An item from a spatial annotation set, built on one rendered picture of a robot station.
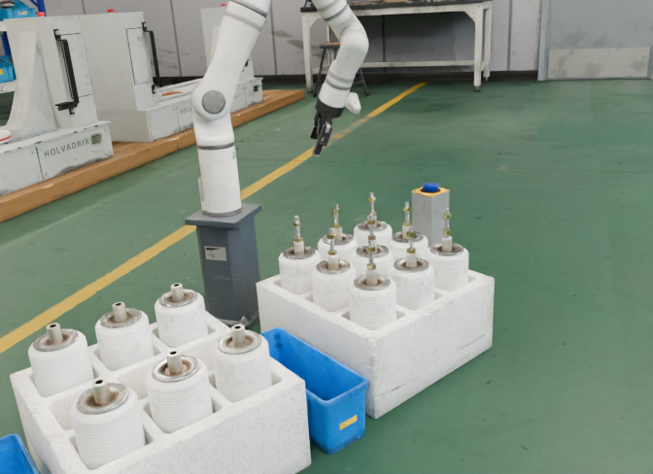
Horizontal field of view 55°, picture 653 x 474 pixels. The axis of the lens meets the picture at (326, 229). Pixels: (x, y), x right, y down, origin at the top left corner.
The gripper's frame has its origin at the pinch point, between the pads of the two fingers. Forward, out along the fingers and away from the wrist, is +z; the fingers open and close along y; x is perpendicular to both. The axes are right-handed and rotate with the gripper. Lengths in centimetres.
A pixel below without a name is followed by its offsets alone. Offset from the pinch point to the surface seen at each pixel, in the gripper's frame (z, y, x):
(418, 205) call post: -2.4, 23.0, 25.7
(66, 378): 14, 79, -47
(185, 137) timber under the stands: 118, -191, -30
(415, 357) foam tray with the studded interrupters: 6, 69, 18
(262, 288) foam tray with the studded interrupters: 15.5, 45.7, -11.3
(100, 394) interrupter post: 0, 92, -41
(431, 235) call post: 2.1, 28.6, 30.3
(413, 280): -6, 59, 15
